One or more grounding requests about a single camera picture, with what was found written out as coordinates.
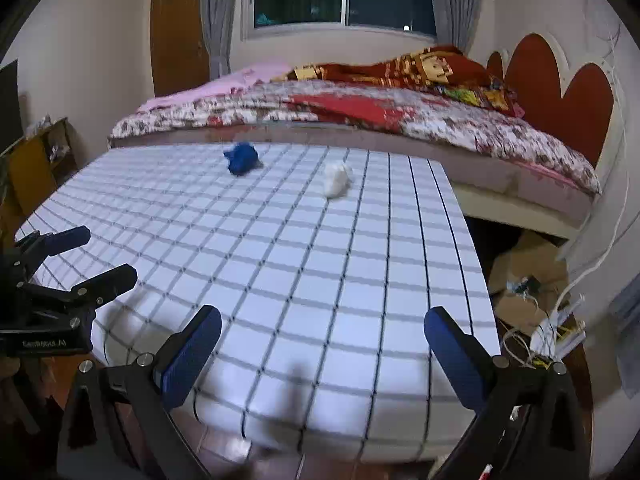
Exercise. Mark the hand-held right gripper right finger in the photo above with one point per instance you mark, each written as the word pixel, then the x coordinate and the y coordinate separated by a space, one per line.
pixel 457 360

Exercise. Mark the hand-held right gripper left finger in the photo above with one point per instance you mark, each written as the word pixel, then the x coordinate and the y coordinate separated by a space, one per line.
pixel 192 355

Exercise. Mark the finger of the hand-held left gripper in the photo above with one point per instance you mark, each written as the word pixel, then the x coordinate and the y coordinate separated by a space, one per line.
pixel 60 241
pixel 105 280

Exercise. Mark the blue cloth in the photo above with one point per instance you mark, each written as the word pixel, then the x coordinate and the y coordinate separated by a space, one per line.
pixel 242 157

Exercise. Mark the white cloth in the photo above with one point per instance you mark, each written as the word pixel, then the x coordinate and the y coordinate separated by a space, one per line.
pixel 336 180

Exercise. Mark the person's left hand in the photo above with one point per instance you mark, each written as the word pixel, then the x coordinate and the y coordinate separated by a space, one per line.
pixel 17 390

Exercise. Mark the wooden shelf unit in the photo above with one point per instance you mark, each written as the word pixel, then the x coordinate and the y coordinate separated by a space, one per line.
pixel 35 170

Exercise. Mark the open cardboard box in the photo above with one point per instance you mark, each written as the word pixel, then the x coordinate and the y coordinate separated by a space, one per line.
pixel 525 260

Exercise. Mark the table with checked tablecloth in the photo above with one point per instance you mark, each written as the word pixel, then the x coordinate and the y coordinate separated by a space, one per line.
pixel 300 270

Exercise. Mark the black television screen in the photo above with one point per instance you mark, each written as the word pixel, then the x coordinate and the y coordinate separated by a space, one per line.
pixel 10 105

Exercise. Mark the grey hanging cloth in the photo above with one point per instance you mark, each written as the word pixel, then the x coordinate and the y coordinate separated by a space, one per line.
pixel 629 340

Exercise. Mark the pink blanket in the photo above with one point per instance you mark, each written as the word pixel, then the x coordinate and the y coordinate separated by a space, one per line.
pixel 225 85

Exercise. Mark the bed with floral cover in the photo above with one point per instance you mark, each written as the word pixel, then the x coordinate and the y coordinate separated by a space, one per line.
pixel 450 125

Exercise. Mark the brown wooden door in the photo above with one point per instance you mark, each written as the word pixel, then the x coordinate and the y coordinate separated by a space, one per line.
pixel 177 30

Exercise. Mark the grey window curtain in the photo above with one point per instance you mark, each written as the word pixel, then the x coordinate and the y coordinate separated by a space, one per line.
pixel 220 15
pixel 460 0

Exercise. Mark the red patterned blanket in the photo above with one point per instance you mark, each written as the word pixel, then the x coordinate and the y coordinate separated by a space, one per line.
pixel 415 72

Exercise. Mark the red scalloped headboard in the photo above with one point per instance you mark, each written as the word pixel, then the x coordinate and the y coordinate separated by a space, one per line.
pixel 560 75

